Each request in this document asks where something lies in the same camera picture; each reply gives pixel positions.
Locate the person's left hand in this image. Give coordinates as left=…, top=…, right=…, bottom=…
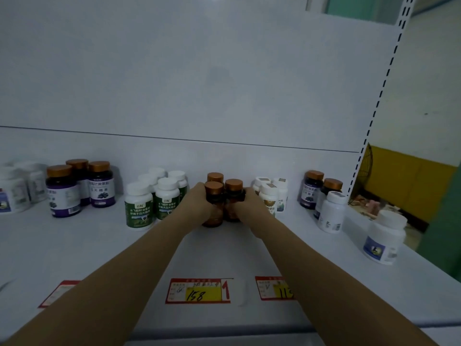
left=176, top=182, right=217, bottom=231

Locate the person's right hand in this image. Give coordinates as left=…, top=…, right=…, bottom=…
left=230, top=188, right=275, bottom=237

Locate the person's left forearm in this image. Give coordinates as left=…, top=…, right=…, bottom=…
left=0, top=210, right=198, bottom=346

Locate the person's right forearm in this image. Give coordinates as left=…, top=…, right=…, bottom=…
left=249, top=214, right=441, bottom=346

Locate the dark bottle with copper cap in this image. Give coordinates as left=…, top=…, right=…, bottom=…
left=299, top=170, right=325, bottom=210
left=314, top=178, right=344, bottom=219

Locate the red and yellow price tag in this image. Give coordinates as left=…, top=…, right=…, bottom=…
left=255, top=276, right=294, bottom=301
left=165, top=278, right=234, bottom=304

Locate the plain white pill bottle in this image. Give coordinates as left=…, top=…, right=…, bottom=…
left=318, top=191, right=347, bottom=234

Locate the purple bottle with copper cap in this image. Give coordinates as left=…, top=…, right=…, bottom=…
left=45, top=165, right=81, bottom=218
left=88, top=161, right=116, bottom=208
left=66, top=159, right=91, bottom=207

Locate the pile of items on floor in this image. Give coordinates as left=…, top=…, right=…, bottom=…
left=349, top=192, right=387, bottom=217

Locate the large white bottle blue label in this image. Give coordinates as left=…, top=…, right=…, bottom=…
left=363, top=210, right=408, bottom=266

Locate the white bottle with blue label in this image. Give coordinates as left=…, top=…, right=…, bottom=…
left=0, top=166, right=31, bottom=214

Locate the white slotted shelf upright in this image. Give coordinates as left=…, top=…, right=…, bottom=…
left=346, top=0, right=422, bottom=197

